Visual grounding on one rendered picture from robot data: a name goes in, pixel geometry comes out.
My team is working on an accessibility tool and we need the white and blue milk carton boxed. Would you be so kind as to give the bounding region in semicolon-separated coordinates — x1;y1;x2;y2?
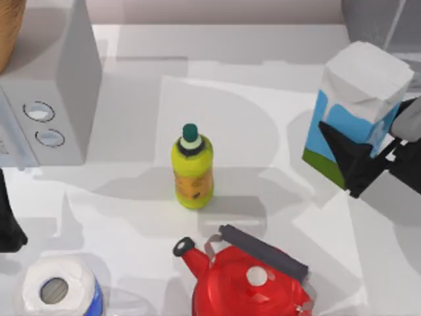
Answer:
301;40;415;192

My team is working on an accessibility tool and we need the yellow-green bottle with green cap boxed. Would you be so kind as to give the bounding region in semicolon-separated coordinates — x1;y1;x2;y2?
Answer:
170;122;215;211

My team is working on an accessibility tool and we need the pale microwave oven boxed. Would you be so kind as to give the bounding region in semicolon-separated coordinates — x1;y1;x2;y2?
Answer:
0;0;103;171

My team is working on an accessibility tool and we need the white paper towel roll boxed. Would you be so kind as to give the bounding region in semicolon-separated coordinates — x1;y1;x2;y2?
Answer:
20;254;105;316

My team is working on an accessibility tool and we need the smaller round microwave knob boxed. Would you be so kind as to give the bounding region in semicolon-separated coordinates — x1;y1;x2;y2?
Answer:
34;128;66;148

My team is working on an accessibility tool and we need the larger round microwave knob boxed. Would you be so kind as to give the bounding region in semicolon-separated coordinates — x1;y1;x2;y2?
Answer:
22;101;55;124

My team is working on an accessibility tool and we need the brown wooden object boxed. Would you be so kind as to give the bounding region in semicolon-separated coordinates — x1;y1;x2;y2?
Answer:
0;0;26;75

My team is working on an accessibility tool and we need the red kettle with black handle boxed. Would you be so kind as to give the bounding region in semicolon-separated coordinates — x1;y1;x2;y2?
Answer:
172;224;314;316

